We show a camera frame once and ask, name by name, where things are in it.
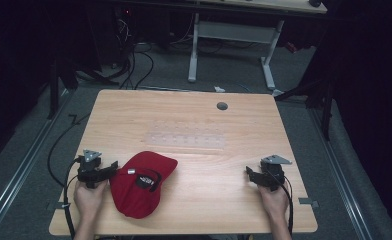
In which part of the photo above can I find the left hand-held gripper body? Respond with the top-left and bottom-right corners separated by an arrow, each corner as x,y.
76,149 -> 109,190

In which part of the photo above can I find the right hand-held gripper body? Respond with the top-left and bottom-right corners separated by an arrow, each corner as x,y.
256,154 -> 293,193

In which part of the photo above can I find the red baseball cap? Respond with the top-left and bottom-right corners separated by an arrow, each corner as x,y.
109,150 -> 179,220

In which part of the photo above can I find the person's left hand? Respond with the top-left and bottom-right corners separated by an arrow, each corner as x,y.
73,179 -> 109,218

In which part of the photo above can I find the person's right hand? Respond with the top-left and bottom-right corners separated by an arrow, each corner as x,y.
257,184 -> 290,219

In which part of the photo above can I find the black metal stand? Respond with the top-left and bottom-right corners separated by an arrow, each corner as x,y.
46,58 -> 80,120
273,71 -> 335,141

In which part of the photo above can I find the white-framed wooden desk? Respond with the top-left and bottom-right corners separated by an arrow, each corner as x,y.
187,0 -> 328,91

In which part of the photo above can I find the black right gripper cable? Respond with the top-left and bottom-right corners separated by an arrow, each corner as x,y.
271,170 -> 295,235

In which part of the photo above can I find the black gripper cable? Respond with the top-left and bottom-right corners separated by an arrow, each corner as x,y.
271,170 -> 295,235
62,159 -> 82,240

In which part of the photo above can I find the black floor cable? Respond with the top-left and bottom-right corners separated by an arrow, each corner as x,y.
46,113 -> 92,188

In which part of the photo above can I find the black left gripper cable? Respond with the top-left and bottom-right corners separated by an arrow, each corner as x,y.
62,159 -> 82,240

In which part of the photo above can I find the grey table edge bracket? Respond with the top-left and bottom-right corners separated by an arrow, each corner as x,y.
298,197 -> 320,208
46,201 -> 72,211

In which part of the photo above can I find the aluminium floor rail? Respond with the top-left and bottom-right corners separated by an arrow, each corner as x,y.
0,89 -> 74,234
308,108 -> 375,240

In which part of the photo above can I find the bundle of black cables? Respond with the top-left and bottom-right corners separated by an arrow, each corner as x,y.
77,18 -> 156,91

